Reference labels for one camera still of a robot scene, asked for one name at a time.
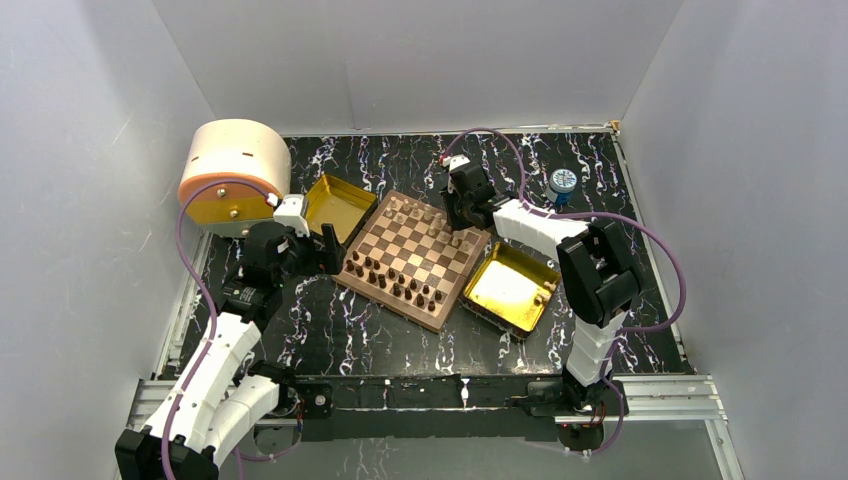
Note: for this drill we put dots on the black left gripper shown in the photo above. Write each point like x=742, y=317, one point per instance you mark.
x=328, y=261

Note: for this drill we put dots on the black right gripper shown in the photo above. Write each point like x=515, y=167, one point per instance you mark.
x=448, y=196

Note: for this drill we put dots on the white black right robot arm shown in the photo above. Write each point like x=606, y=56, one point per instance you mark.
x=599, y=274

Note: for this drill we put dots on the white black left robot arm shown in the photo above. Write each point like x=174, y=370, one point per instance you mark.
x=212, y=407

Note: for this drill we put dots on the dark chess pieces row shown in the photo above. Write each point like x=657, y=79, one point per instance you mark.
x=407, y=284

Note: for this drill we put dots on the wooden chess board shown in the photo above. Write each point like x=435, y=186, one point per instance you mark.
x=397, y=225

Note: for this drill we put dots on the gold tin with white pieces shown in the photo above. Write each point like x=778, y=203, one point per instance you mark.
x=502, y=290

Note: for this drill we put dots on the empty gold tin box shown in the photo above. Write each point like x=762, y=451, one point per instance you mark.
x=346, y=206

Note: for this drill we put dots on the cream orange round appliance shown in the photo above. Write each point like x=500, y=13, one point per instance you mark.
x=231, y=167

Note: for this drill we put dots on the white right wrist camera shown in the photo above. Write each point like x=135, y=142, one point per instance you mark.
x=449, y=163

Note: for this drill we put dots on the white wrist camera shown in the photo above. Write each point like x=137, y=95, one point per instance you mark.
x=291, y=211
x=449, y=163

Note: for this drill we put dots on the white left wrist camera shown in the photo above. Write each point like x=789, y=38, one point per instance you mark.
x=291, y=211

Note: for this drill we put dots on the black aluminium base frame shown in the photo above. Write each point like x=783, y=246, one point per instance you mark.
x=336, y=407

